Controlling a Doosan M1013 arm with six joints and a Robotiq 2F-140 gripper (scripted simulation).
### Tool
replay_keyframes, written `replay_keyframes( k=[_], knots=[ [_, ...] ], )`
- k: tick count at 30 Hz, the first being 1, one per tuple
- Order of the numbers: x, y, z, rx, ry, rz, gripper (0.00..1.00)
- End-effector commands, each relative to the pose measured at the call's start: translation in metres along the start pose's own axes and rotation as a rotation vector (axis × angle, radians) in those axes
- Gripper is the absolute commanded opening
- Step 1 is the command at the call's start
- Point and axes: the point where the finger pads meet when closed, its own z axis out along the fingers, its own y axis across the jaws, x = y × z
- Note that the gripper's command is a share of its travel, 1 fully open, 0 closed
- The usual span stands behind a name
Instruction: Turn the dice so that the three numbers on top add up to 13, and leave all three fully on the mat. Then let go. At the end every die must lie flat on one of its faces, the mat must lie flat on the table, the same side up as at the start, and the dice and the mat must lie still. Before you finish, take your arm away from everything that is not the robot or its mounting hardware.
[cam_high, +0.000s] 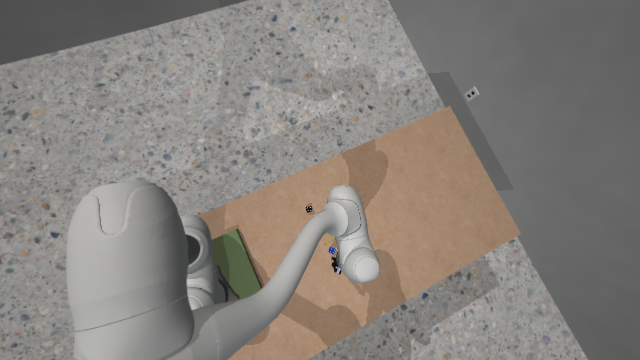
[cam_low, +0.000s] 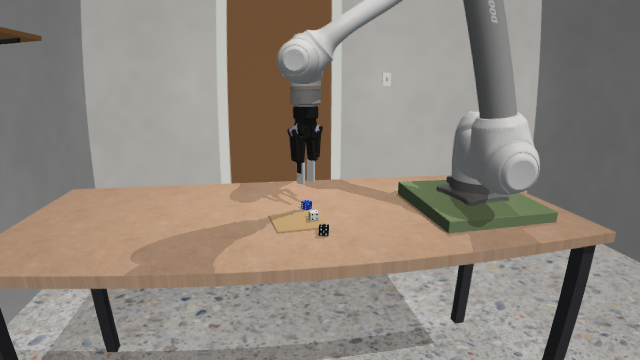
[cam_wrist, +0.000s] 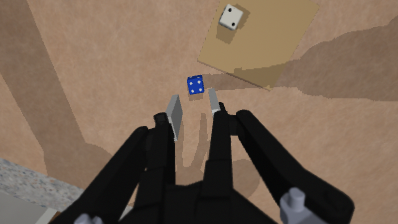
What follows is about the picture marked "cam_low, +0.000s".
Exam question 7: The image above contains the black die with grey pips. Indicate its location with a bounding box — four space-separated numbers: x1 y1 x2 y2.
319 224 329 236

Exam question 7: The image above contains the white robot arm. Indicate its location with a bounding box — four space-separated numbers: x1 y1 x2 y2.
277 0 540 206

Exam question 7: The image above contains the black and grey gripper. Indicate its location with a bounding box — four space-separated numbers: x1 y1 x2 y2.
288 106 323 184

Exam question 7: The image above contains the tan flat mat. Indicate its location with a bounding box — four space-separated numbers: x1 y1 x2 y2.
269 211 325 233

